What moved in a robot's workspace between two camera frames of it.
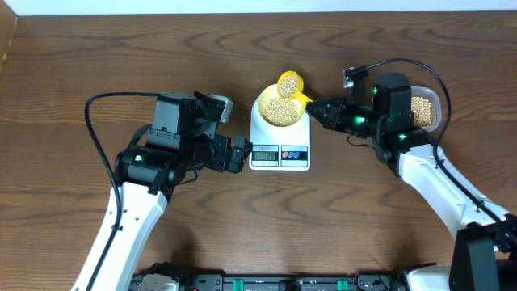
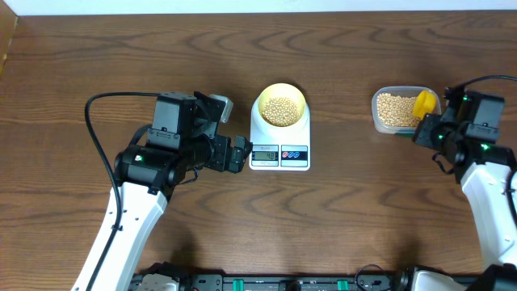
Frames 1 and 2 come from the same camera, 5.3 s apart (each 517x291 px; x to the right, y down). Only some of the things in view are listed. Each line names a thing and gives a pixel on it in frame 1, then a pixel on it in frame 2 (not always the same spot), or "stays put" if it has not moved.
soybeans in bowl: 281,111 stays put
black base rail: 361,281 stays put
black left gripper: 233,161 stays put
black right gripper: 333,120 → 422,136
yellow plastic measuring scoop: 290,85 → 426,103
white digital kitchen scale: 275,148 stays put
